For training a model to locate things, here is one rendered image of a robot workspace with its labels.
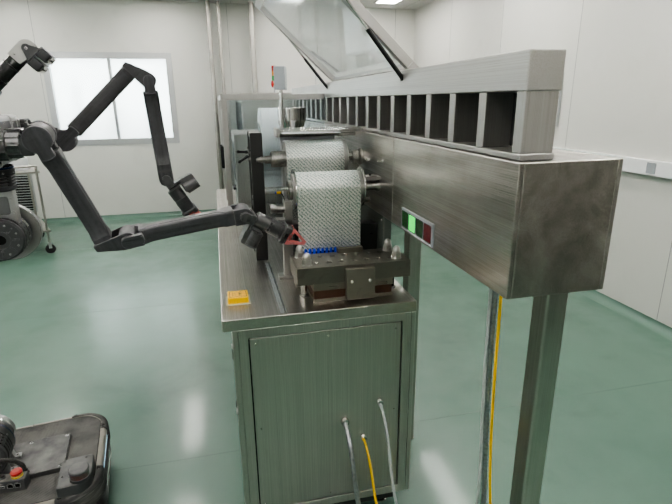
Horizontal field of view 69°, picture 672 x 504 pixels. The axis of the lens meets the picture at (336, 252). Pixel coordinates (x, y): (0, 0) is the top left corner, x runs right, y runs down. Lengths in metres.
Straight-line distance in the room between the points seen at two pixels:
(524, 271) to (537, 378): 0.36
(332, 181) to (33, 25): 6.20
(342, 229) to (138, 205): 5.85
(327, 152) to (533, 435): 1.25
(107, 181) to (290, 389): 6.05
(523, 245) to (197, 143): 6.46
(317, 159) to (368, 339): 0.75
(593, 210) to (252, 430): 1.27
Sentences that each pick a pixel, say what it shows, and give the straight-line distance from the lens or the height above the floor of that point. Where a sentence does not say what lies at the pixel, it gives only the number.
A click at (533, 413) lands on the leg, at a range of 1.45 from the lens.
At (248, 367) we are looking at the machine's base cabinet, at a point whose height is 0.72.
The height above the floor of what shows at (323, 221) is 1.14.
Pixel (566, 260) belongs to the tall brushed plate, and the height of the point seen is 1.22.
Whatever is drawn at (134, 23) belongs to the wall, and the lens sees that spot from 7.41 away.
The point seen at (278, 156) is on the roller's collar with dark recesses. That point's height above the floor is 1.35.
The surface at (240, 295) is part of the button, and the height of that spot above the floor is 0.92.
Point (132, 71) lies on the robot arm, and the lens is 2.12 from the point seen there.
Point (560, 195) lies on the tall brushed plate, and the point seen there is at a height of 1.37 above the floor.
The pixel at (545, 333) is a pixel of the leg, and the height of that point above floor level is 1.01.
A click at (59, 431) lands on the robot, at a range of 2.50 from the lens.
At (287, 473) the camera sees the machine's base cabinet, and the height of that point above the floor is 0.27.
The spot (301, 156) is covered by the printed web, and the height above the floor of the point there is 1.35.
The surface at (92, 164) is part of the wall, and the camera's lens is 7.51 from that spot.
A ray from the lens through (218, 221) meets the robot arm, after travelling 1.72.
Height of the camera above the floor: 1.56
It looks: 17 degrees down
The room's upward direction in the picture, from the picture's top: 1 degrees counter-clockwise
